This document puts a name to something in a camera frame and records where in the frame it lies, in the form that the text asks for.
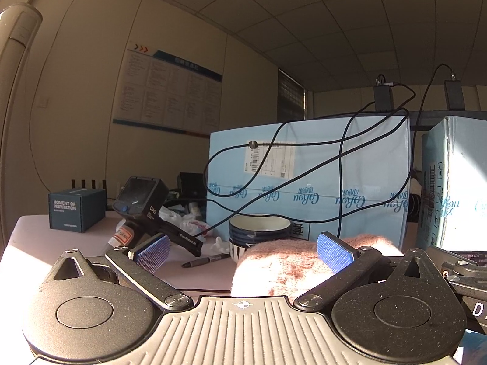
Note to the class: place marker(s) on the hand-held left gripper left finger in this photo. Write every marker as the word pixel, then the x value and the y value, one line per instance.
pixel 154 254

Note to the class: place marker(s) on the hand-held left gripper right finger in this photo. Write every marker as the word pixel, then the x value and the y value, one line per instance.
pixel 334 254

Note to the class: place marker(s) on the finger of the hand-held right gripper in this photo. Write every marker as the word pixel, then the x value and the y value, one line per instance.
pixel 466 275

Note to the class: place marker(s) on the pink towel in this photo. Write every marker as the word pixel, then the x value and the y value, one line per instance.
pixel 281 262

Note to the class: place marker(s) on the bottle with red label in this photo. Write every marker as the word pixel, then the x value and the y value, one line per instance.
pixel 121 237

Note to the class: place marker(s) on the white plastic bag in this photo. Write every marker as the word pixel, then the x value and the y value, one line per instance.
pixel 186 222

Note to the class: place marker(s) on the black marker pen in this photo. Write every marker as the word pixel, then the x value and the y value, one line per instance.
pixel 205 260

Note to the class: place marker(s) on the spare black hand-held gripper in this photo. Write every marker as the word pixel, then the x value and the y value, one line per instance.
pixel 142 201

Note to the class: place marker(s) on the small black box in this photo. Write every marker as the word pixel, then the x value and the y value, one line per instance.
pixel 192 184

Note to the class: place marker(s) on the striped white ceramic bowl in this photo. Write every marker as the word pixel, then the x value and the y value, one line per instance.
pixel 237 253

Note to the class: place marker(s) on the dark blue printed box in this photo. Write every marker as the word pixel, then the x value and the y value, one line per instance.
pixel 74 211

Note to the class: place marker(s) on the dark blue ceramic bowl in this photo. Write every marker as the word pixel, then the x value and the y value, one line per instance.
pixel 243 234

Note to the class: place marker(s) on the small light blue cardboard box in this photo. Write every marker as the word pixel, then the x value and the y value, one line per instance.
pixel 456 182

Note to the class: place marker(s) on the black router with antennas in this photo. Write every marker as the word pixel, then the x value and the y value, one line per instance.
pixel 87 183

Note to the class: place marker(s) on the large light blue cardboard box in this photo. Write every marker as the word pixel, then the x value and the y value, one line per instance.
pixel 380 159

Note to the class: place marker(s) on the black power adapter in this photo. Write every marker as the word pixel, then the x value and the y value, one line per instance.
pixel 453 93
pixel 382 97

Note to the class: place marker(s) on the dark window blind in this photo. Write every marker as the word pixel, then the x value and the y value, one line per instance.
pixel 291 95

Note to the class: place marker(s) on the wall notice board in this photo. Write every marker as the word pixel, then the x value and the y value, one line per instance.
pixel 167 91

